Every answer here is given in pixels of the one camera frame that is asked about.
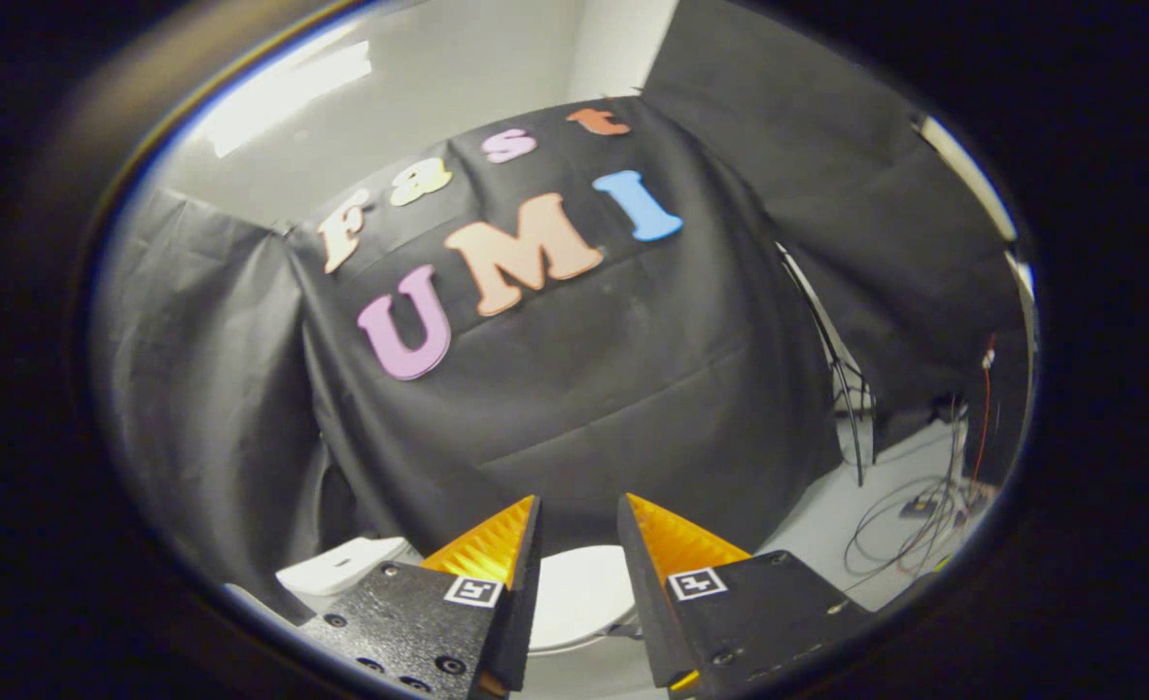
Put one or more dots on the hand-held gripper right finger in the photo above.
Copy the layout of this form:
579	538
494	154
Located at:
641	593

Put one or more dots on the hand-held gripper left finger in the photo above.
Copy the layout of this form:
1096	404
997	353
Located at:
528	603

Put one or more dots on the white toilet lid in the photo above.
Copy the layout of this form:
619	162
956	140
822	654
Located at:
582	595

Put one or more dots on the white toilet tank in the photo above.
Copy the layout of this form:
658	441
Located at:
341	567

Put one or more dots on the plain black backdrop cloth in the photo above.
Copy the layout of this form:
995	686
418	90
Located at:
215	389
827	175

